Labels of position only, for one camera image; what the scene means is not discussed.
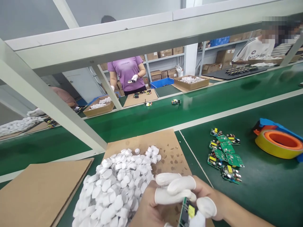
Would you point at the black mat with circuit modules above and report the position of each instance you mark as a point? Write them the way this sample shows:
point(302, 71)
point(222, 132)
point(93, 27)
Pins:
point(236, 73)

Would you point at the pile of white plastic shells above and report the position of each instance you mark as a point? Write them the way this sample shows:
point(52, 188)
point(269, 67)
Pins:
point(113, 186)

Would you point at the person's right middle finger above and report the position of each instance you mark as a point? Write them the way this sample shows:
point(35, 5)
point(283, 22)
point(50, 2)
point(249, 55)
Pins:
point(166, 178)

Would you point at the person's left thumb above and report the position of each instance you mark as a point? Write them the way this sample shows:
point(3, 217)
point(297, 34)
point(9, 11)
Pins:
point(168, 224)

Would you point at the cardboard box of white shells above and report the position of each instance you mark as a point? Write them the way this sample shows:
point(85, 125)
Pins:
point(191, 82)
point(99, 109)

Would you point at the heap of green circuit boards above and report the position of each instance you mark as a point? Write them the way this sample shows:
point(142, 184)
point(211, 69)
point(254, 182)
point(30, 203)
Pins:
point(225, 153)

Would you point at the green conveyor belt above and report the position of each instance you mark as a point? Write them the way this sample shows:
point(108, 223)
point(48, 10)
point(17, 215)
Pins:
point(213, 104)

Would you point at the long shallow cardboard tray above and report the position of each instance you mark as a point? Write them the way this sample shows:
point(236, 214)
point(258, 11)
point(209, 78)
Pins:
point(281, 59)

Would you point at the white metal workbench frame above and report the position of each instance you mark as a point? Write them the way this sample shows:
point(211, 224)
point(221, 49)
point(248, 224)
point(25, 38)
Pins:
point(118, 40)

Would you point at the blue orange tape dispenser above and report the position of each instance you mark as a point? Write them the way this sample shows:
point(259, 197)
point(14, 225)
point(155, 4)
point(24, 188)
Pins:
point(267, 124)

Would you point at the plain cardboard sheet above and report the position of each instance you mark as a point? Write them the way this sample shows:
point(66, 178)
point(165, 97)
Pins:
point(38, 194)

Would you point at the yellow tape roll orange core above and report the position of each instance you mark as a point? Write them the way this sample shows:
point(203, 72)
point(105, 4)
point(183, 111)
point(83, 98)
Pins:
point(262, 144)

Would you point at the heap of white shells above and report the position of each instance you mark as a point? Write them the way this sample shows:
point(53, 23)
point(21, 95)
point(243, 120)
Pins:
point(16, 125)

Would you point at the white plastic cap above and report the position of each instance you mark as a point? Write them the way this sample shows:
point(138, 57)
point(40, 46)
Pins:
point(198, 220)

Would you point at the metal shelf with cartons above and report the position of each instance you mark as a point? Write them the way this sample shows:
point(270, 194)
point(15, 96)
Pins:
point(163, 56)
point(222, 56)

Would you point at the person's left index finger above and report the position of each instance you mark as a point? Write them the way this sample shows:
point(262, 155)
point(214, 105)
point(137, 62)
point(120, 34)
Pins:
point(172, 196)

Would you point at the cardboard sheet with circuit modules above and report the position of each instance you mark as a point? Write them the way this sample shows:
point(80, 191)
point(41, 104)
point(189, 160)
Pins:
point(137, 100)

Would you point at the green circuit board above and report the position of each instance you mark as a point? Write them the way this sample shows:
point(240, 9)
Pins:
point(187, 212)

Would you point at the dark green mat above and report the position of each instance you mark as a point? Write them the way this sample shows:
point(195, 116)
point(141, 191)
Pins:
point(168, 91)

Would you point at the blue plastic bin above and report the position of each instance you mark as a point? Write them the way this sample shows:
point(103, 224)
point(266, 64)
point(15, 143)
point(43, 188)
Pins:
point(163, 83)

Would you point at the person's right thumb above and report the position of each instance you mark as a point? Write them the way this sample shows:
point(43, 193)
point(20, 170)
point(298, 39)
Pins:
point(207, 207)

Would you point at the person's left hand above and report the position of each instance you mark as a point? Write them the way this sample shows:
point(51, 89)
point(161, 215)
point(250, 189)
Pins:
point(151, 215)

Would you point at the small assembled circuit module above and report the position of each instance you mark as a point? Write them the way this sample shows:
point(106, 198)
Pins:
point(175, 102)
point(149, 104)

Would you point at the person's right index finger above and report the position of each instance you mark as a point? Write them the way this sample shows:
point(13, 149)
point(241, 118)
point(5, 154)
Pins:
point(181, 185)

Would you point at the stained cardboard sheet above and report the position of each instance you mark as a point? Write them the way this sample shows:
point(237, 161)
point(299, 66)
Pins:
point(163, 144)

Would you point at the person's right hand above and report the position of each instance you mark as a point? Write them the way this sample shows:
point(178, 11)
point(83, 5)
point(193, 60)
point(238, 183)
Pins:
point(208, 189)

